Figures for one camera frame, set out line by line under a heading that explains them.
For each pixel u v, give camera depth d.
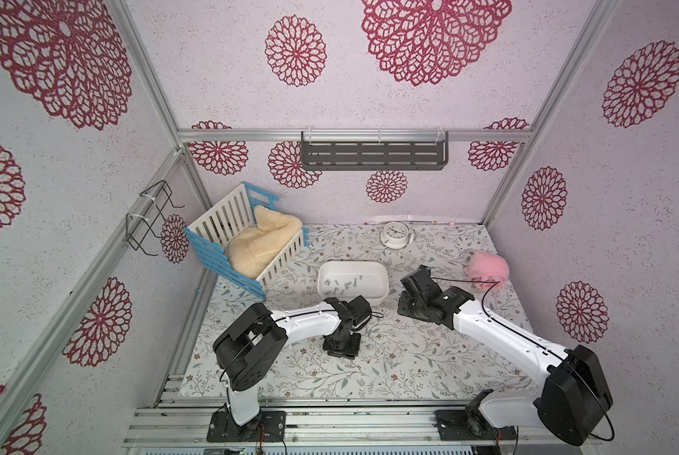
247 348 0.47
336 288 1.01
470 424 0.65
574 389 0.40
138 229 0.73
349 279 1.03
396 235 1.13
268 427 0.73
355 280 1.03
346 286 1.02
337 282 1.03
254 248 1.02
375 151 0.95
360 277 1.04
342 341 0.75
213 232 1.01
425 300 0.63
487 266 0.95
